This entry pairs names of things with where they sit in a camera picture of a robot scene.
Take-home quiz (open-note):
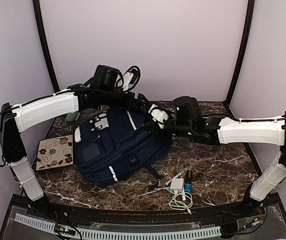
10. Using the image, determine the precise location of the black cylindrical stick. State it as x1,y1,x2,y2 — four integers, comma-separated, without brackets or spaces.
185,170,193,185

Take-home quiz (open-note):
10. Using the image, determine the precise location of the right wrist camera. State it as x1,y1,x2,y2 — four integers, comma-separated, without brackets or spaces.
148,104,169,129

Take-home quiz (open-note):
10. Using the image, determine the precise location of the grey slotted cable duct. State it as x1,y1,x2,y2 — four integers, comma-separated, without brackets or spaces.
14,213,221,240

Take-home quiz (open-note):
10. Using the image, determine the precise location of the green ceramic bowl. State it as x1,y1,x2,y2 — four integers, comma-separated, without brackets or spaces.
65,112,80,123

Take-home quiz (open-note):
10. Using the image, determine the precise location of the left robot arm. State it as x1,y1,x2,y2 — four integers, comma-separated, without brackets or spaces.
0,65,143,218

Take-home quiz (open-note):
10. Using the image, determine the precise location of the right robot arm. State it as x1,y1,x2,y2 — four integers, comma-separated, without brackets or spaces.
143,96,286,217

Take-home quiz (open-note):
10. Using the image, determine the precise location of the white power adapter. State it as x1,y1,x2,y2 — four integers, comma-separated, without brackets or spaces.
170,178,184,193

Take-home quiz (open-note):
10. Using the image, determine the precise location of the white charging cable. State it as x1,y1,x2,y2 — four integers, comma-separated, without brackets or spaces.
167,189,193,215

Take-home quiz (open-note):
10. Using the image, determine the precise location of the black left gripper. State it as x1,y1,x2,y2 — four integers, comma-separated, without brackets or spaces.
100,86,149,112

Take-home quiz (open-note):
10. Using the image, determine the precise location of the green capped marker pen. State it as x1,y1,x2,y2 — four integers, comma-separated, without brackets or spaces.
164,171,184,187

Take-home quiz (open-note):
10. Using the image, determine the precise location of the left black frame post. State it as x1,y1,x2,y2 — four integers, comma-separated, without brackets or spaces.
32,0,60,93

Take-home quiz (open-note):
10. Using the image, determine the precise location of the floral pattern notebook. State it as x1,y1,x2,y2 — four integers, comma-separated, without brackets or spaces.
35,134,74,171

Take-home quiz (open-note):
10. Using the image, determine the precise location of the black frame post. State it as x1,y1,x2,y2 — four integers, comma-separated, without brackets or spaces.
32,0,60,93
223,0,255,108

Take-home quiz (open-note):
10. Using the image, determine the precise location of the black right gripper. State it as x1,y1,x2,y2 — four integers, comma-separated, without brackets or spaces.
143,110,194,145

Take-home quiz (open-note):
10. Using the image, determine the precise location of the right black frame post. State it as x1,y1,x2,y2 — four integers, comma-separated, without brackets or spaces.
223,0,255,108

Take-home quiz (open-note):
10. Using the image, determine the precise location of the blue eraser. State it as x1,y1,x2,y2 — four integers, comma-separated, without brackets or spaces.
184,183,192,193

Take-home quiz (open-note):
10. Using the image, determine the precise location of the black curved front rail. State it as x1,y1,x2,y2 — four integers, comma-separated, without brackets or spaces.
7,192,283,227

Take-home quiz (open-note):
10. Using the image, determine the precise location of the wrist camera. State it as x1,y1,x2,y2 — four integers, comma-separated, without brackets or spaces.
122,65,141,92
148,104,169,129

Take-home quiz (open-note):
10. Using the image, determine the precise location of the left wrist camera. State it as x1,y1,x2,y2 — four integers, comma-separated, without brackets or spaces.
122,65,141,92

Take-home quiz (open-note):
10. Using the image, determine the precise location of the navy blue student backpack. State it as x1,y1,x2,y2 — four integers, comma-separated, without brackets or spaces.
74,107,172,188

